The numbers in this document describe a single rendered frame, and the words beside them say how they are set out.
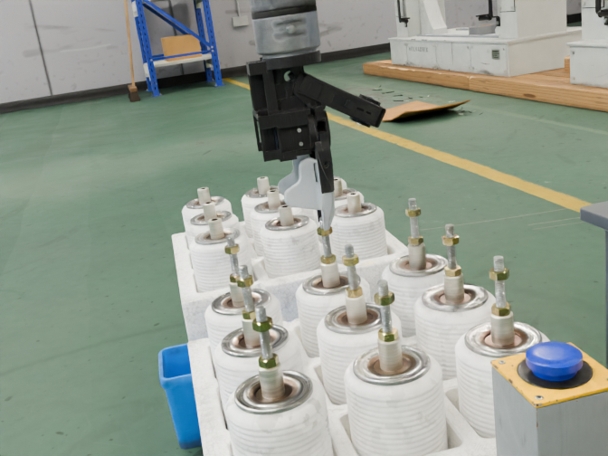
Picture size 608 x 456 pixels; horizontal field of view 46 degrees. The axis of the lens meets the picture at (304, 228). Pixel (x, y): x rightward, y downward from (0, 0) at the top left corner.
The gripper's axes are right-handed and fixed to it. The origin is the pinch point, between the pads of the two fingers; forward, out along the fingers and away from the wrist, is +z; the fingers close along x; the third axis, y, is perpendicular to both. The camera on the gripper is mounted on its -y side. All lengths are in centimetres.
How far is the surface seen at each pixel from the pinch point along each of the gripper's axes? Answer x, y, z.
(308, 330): 2.4, 4.7, 14.0
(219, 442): 19.6, 17.3, 16.4
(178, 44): -573, 21, -4
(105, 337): -55, 40, 34
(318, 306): 4.0, 3.3, 10.2
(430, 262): -0.9, -12.9, 9.2
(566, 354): 41.0, -9.7, 1.3
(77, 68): -611, 115, 5
